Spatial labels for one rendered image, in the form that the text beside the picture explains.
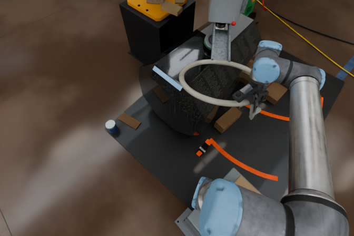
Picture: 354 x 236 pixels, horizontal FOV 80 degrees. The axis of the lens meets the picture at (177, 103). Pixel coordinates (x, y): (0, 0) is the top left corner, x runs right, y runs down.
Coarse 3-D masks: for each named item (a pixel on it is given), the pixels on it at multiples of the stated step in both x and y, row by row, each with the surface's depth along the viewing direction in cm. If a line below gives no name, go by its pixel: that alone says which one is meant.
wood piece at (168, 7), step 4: (164, 4) 212; (168, 4) 212; (172, 4) 212; (164, 8) 212; (168, 8) 209; (172, 8) 209; (176, 8) 209; (180, 8) 209; (168, 12) 213; (172, 12) 210; (176, 12) 207; (180, 12) 212
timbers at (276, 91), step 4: (244, 80) 257; (272, 84) 251; (276, 84) 251; (280, 84) 251; (268, 88) 248; (272, 88) 248; (276, 88) 248; (280, 88) 248; (284, 88) 248; (272, 92) 245; (276, 92) 245; (280, 92) 245; (284, 92) 245; (268, 96) 245; (272, 96) 242; (276, 96) 242; (280, 96) 242; (268, 100) 248; (272, 100) 243; (276, 100) 240
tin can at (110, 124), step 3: (111, 120) 221; (108, 123) 219; (111, 123) 219; (114, 123) 219; (108, 126) 217; (111, 126) 217; (114, 126) 219; (108, 129) 220; (111, 129) 219; (114, 129) 222; (117, 129) 230; (111, 132) 226; (114, 132) 227
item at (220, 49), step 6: (228, 24) 156; (216, 30) 156; (222, 30) 156; (228, 30) 152; (216, 36) 152; (222, 36) 152; (228, 36) 148; (216, 42) 149; (222, 42) 149; (228, 42) 145; (216, 48) 146; (222, 48) 146; (228, 48) 141; (216, 54) 142; (222, 54) 143; (228, 54) 138; (228, 60) 135
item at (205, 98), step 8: (192, 64) 130; (200, 64) 134; (224, 64) 136; (232, 64) 134; (240, 64) 132; (184, 72) 122; (248, 72) 129; (184, 80) 113; (184, 88) 109; (200, 96) 102; (208, 96) 101; (216, 104) 100; (224, 104) 99; (232, 104) 99; (240, 104) 100; (248, 104) 101
